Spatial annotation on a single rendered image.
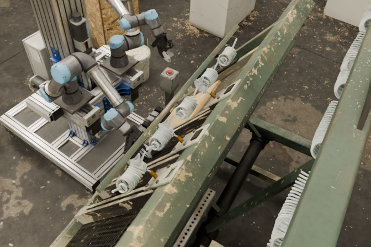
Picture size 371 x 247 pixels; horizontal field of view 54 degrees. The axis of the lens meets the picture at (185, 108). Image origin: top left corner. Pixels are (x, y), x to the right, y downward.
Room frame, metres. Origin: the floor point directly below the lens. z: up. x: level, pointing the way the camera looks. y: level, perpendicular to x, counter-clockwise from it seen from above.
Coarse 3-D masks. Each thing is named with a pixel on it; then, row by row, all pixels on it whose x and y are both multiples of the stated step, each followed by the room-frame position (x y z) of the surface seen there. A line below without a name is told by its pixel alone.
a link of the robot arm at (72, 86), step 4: (72, 80) 1.77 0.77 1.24; (76, 80) 1.80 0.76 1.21; (68, 84) 1.74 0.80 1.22; (72, 84) 1.76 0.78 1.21; (76, 84) 1.79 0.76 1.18; (64, 88) 1.71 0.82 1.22; (68, 88) 1.73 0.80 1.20; (72, 88) 1.76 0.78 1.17; (76, 88) 1.78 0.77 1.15; (68, 92) 1.75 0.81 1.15; (72, 92) 1.75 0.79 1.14
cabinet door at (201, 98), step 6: (216, 84) 1.69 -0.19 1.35; (210, 90) 1.64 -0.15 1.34; (198, 96) 1.72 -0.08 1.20; (204, 96) 1.60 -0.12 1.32; (198, 102) 1.59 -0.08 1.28; (204, 102) 1.53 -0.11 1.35; (198, 108) 1.47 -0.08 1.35; (192, 114) 1.43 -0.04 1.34; (168, 120) 1.69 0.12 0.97; (174, 120) 1.58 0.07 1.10; (180, 120) 1.50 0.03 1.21; (174, 126) 1.44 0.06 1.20
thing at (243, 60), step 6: (246, 54) 1.76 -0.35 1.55; (252, 54) 1.70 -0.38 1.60; (240, 60) 1.73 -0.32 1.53; (246, 60) 1.71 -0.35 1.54; (234, 66) 1.74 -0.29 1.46; (240, 66) 1.73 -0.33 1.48; (222, 72) 1.78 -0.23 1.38; (228, 72) 1.76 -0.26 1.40; (222, 78) 1.77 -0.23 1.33; (192, 90) 1.91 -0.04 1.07; (180, 102) 1.92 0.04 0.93
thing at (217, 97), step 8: (200, 80) 1.14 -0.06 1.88; (240, 80) 1.13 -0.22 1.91; (200, 88) 1.14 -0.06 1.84; (224, 88) 1.15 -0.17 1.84; (232, 88) 1.08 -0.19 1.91; (216, 96) 1.13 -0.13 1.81; (224, 96) 1.06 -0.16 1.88; (208, 104) 1.10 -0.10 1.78; (216, 104) 1.10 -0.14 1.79; (200, 112) 1.18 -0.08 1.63; (208, 112) 1.11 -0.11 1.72; (192, 120) 1.16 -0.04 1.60; (200, 120) 1.13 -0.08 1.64; (176, 128) 1.21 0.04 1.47; (184, 128) 1.16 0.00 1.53; (192, 128) 1.14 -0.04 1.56; (168, 144) 1.21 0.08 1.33; (152, 152) 1.26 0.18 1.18; (128, 160) 1.35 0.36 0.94
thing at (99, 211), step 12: (132, 156) 0.70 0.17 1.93; (144, 168) 0.72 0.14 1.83; (168, 168) 0.72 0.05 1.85; (156, 180) 0.67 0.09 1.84; (168, 180) 0.63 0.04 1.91; (132, 192) 0.78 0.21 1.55; (144, 192) 0.71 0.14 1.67; (96, 204) 0.91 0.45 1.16; (108, 204) 0.82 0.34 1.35; (120, 204) 0.76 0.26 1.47; (132, 204) 0.73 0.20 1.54; (144, 204) 0.70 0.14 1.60; (84, 216) 0.90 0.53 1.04; (96, 216) 0.85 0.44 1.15; (108, 216) 0.81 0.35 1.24
